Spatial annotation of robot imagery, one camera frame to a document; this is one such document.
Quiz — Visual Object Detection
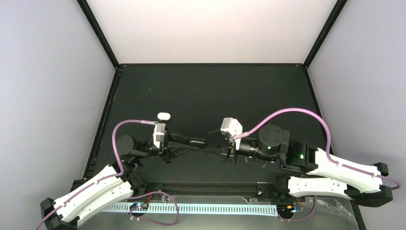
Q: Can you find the left circuit board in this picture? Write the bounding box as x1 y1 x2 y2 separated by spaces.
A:
130 203 149 211

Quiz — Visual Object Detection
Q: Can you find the black frame post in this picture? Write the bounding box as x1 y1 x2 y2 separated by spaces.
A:
77 0 120 69
303 0 348 69

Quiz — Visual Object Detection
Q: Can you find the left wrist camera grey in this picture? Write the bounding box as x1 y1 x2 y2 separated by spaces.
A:
153 123 166 149

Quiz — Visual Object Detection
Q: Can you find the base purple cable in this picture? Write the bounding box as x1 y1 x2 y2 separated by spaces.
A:
277 195 318 222
128 191 180 227

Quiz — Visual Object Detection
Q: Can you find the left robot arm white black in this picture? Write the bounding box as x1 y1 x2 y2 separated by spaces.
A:
40 133 208 230

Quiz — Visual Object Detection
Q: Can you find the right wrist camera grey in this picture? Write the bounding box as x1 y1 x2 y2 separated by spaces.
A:
220 117 243 142

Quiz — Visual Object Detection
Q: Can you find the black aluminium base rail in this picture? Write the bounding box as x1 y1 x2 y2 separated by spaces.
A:
68 179 353 204

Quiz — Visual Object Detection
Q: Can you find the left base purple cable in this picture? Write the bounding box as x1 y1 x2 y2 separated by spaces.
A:
128 191 180 227

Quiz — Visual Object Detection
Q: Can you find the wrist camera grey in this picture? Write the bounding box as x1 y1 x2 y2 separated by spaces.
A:
220 117 243 142
153 123 166 149

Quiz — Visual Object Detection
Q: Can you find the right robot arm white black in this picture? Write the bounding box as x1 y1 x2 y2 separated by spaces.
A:
205 124 393 207

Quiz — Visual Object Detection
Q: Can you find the right circuit board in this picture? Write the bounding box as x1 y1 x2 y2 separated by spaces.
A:
277 205 303 213

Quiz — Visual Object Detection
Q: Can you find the black frame post left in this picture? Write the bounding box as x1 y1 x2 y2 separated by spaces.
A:
77 0 120 69

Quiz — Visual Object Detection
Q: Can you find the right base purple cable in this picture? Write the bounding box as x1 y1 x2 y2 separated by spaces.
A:
277 195 318 222

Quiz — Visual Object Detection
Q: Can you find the white slotted cable duct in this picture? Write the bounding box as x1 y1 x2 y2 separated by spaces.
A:
103 202 278 217

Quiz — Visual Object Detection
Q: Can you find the clear plastic sheet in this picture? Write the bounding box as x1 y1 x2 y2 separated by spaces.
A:
243 197 358 226

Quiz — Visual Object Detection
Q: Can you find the black frame post right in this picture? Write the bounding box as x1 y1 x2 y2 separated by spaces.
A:
303 0 348 69

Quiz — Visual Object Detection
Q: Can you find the white earbud charging case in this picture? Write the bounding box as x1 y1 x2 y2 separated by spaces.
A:
157 112 171 121

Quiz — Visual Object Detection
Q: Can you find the circuit board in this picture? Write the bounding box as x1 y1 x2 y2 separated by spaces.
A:
130 203 149 211
277 205 303 213

